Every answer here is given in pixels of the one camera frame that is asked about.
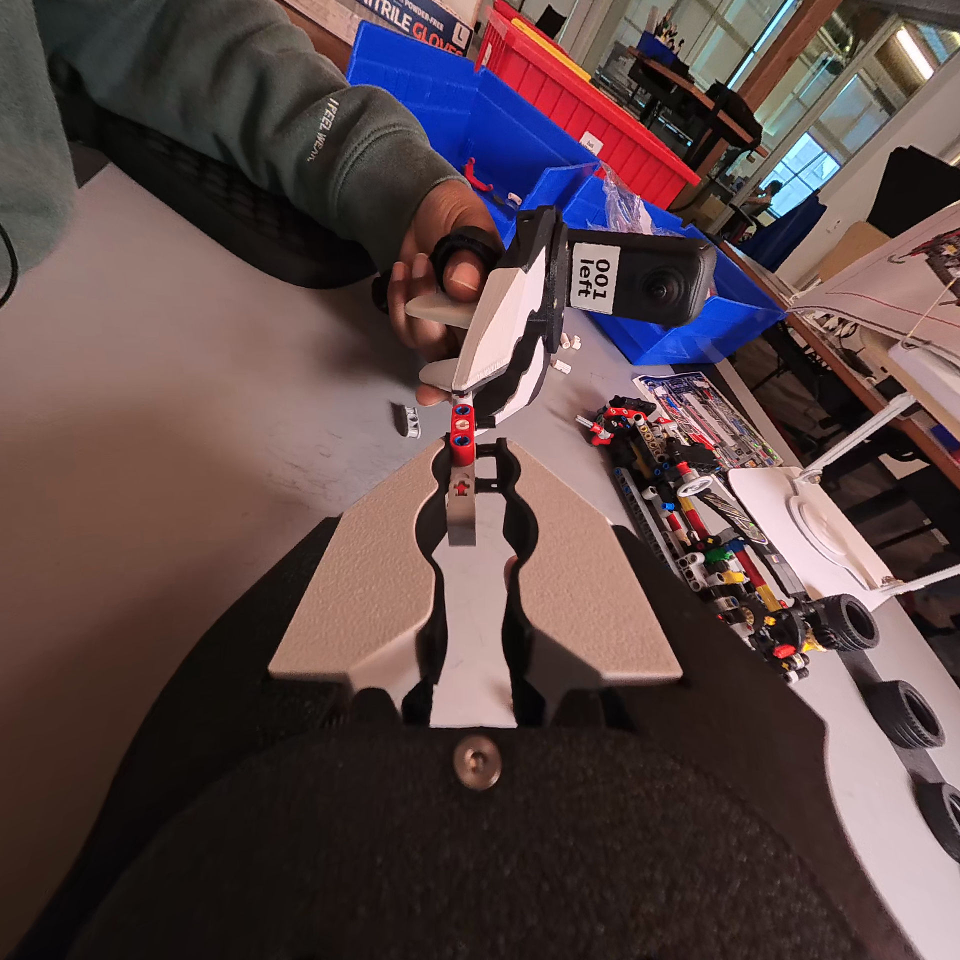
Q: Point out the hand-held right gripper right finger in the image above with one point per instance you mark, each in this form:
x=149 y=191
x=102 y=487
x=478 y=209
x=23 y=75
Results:
x=592 y=592

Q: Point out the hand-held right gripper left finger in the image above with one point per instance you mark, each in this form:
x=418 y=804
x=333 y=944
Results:
x=360 y=585

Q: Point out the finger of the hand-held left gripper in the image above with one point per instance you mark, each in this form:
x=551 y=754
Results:
x=534 y=382
x=499 y=322

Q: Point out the grey and red lego assembly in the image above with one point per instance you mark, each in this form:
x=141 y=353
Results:
x=461 y=517

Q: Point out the light grey lego liftarm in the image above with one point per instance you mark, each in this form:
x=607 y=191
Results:
x=409 y=420

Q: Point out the person's left forearm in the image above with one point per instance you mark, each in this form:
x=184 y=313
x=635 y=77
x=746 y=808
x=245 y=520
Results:
x=337 y=150

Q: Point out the lego car chassis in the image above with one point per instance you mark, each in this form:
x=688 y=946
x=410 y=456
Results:
x=652 y=517

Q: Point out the red curved lego piece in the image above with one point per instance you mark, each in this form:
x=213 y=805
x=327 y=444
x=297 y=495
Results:
x=476 y=178

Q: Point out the black rubber lego tire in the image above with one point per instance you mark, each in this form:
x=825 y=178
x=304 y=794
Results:
x=851 y=622
x=946 y=821
x=900 y=712

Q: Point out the person's left hand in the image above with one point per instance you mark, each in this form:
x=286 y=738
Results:
x=420 y=262

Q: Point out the clear plastic bag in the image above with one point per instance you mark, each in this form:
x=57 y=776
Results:
x=626 y=199

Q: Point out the blue plastic bin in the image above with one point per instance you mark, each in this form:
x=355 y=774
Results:
x=720 y=322
x=420 y=82

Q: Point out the instruction booklet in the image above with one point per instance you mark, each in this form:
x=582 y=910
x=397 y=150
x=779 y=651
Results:
x=720 y=420

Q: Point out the red plastic bin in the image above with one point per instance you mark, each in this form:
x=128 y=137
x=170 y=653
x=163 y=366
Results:
x=600 y=112

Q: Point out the blue cardboard glove box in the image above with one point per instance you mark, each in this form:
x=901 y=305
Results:
x=420 y=22

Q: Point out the person's torso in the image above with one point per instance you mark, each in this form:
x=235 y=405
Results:
x=30 y=150

